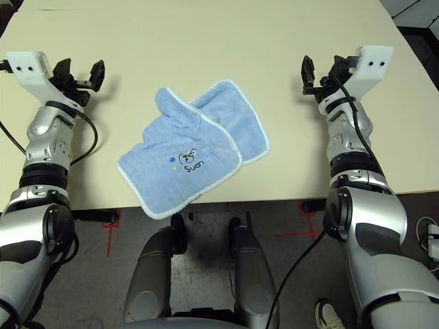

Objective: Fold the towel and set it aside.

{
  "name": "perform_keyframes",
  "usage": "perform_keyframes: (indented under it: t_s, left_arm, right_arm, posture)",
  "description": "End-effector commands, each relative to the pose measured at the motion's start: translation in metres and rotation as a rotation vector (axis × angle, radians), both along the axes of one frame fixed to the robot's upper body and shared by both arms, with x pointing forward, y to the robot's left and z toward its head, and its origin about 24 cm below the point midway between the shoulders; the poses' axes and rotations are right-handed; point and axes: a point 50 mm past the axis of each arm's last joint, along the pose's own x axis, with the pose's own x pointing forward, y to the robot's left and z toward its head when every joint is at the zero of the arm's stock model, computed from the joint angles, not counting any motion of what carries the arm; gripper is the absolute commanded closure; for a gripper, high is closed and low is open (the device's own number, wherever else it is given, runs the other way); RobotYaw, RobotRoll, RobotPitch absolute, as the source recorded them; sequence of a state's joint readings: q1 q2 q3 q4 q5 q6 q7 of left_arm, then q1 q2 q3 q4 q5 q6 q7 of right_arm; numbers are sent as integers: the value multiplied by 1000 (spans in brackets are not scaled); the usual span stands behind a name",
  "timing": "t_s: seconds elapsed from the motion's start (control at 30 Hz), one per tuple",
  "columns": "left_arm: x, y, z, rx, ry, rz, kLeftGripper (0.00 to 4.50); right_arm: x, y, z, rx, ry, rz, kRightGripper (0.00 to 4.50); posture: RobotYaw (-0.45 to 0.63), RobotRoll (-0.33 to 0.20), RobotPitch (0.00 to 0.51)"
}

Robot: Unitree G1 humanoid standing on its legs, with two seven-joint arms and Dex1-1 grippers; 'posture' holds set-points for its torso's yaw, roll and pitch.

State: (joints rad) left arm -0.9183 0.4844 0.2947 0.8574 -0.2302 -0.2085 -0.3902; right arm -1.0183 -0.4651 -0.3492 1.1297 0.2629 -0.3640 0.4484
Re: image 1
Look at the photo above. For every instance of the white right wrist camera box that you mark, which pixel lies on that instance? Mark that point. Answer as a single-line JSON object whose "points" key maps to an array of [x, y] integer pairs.
{"points": [[372, 65]]}

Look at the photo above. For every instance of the light blue terry towel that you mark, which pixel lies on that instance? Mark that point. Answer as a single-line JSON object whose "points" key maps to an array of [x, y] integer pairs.
{"points": [[192, 164]]}

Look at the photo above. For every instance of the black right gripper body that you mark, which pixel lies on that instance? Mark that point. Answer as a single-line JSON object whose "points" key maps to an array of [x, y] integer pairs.
{"points": [[327, 87]]}

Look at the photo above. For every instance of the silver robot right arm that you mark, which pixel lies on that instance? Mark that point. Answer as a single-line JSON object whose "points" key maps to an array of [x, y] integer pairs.
{"points": [[370, 212]]}

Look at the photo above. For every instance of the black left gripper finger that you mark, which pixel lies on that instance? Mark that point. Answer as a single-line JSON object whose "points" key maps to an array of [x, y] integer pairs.
{"points": [[61, 70], [97, 75]]}

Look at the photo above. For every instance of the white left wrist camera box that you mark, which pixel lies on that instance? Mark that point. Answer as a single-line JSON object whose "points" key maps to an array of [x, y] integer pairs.
{"points": [[27, 68]]}

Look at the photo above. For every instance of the black table foot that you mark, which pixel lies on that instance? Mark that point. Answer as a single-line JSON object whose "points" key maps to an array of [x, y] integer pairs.
{"points": [[312, 207], [96, 216]]}

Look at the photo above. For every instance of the white power strip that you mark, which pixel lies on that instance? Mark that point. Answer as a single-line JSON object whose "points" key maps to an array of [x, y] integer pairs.
{"points": [[433, 240]]}

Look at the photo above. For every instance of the grey robot waist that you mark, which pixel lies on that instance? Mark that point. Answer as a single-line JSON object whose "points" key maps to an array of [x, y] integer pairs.
{"points": [[192, 325]]}

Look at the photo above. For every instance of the white and navy sneaker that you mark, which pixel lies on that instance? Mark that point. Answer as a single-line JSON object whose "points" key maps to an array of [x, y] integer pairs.
{"points": [[331, 315]]}

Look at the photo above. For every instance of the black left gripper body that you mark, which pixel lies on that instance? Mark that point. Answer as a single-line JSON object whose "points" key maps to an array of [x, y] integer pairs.
{"points": [[73, 89]]}

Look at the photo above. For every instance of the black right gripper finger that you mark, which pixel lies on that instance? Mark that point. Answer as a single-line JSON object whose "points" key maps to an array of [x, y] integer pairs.
{"points": [[307, 72], [339, 66]]}

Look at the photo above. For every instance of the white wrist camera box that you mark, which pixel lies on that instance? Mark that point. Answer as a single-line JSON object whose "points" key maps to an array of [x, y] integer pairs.
{"points": [[372, 65], [27, 68]]}

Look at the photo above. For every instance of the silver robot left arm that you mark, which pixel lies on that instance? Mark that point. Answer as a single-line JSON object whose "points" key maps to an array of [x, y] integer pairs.
{"points": [[44, 127]]}

